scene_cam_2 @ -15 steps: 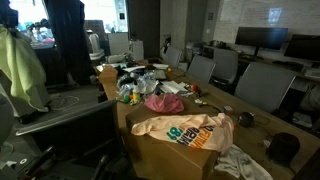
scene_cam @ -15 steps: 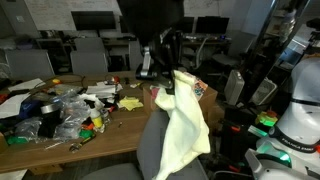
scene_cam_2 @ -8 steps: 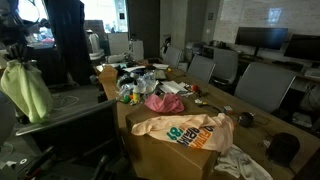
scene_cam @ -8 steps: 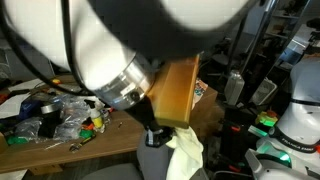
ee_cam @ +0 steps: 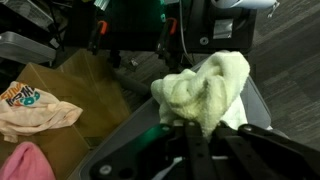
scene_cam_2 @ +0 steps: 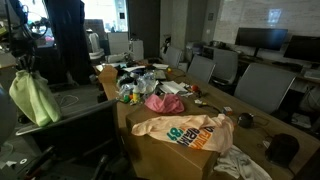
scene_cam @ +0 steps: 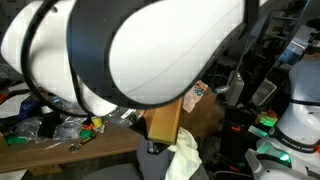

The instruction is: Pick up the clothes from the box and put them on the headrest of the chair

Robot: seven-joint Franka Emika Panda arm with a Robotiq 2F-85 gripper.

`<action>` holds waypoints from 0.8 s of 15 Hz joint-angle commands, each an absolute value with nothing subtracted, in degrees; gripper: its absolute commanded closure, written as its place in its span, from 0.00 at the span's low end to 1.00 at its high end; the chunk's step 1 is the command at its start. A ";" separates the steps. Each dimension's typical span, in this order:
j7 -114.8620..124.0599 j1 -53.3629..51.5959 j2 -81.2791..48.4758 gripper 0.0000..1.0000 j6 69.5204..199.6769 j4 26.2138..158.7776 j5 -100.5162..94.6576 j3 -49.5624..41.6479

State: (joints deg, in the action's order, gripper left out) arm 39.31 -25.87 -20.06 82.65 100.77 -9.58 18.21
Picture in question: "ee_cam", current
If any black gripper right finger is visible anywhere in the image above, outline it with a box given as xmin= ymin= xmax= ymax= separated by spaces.
xmin=213 ymin=123 xmax=320 ymax=180

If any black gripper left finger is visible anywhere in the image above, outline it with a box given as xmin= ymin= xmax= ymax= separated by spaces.
xmin=89 ymin=120 xmax=214 ymax=180

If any pale yellow-green towel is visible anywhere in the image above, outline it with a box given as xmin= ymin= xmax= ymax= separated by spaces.
xmin=150 ymin=49 xmax=251 ymax=139

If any peach printed t-shirt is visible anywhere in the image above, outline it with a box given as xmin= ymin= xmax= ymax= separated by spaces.
xmin=0 ymin=81 xmax=84 ymax=144

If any pink cloth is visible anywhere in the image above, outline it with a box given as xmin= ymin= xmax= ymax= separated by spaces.
xmin=0 ymin=141 xmax=57 ymax=180

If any dark grey high-back chair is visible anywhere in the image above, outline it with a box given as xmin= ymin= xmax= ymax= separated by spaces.
xmin=68 ymin=56 xmax=291 ymax=180

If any large brown cardboard box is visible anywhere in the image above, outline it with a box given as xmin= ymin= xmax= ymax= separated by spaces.
xmin=0 ymin=49 xmax=132 ymax=180

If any white space heater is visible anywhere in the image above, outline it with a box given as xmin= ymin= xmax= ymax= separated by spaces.
xmin=0 ymin=30 xmax=57 ymax=65

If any white grille fan heater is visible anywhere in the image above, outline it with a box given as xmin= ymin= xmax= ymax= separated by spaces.
xmin=0 ymin=0 xmax=55 ymax=29

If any orange-handled clamp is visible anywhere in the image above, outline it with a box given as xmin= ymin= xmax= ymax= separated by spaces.
xmin=87 ymin=19 xmax=110 ymax=56
xmin=155 ymin=17 xmax=178 ymax=63

